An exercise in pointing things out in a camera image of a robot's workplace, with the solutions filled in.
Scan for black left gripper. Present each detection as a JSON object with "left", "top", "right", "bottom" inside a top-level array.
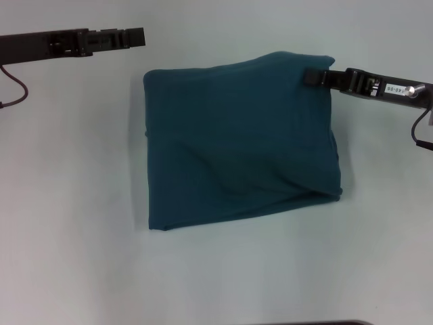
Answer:
[{"left": 0, "top": 26, "right": 147, "bottom": 66}]

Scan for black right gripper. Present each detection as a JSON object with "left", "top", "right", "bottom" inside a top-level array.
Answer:
[{"left": 302, "top": 67, "right": 433, "bottom": 111}]

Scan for teal FREE print T-shirt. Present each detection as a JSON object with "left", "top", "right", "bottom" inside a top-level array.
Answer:
[{"left": 142, "top": 50, "right": 344, "bottom": 232}]

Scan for silver right arm cable connector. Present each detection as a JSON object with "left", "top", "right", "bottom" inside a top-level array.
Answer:
[{"left": 406, "top": 83, "right": 428, "bottom": 100}]

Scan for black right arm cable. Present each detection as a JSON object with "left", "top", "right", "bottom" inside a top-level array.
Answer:
[{"left": 410, "top": 108, "right": 433, "bottom": 152}]

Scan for grey left arm cable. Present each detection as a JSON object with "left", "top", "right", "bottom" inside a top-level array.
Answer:
[{"left": 0, "top": 64, "right": 30, "bottom": 110}]

